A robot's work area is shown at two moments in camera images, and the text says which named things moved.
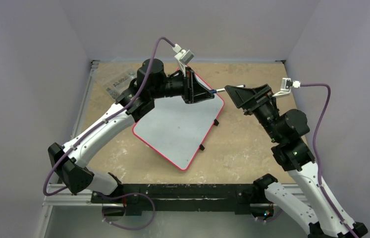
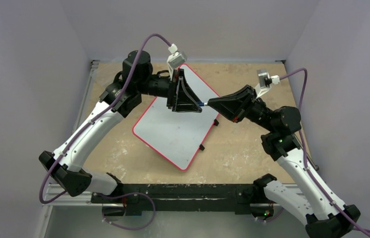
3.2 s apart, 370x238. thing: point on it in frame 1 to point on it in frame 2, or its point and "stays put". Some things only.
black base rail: [239, 198] stays put
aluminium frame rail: [57, 195] stays put
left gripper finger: [198, 92] to [185, 100]
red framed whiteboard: [177, 129] stays put
